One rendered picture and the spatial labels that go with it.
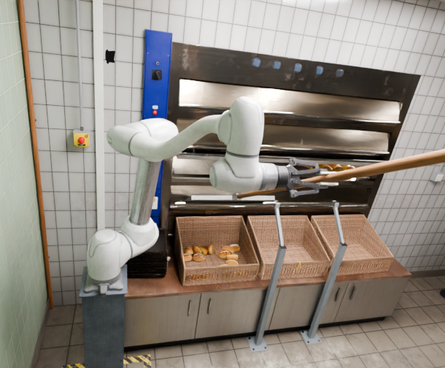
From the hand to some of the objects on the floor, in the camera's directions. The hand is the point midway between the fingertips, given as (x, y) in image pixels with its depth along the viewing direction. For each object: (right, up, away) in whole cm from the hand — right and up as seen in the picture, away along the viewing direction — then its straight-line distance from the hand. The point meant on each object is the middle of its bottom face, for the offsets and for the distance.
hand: (327, 178), depth 117 cm
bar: (-19, -125, +158) cm, 202 cm away
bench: (-7, -116, +181) cm, 215 cm away
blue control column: (-128, -60, +259) cm, 295 cm away
